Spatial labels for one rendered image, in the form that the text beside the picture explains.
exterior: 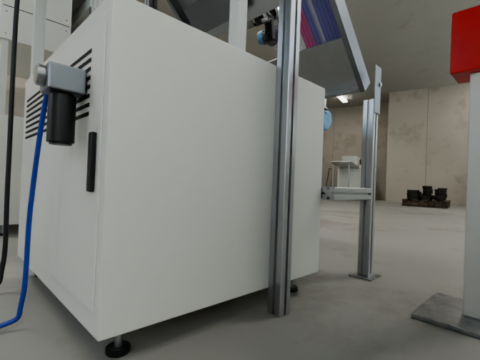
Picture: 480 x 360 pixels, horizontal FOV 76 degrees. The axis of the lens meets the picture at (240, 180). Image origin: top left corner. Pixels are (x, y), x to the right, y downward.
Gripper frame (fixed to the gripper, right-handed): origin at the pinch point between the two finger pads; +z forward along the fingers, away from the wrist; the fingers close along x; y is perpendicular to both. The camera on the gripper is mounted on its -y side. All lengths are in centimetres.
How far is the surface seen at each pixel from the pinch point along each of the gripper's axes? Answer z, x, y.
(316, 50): 9.0, 34.4, -17.2
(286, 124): 64, 53, -24
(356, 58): 10, 49, -24
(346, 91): 9, 42, -35
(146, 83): 91, 49, -3
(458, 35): 22, 81, -23
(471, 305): 59, 85, -79
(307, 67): 8.0, 27.9, -22.6
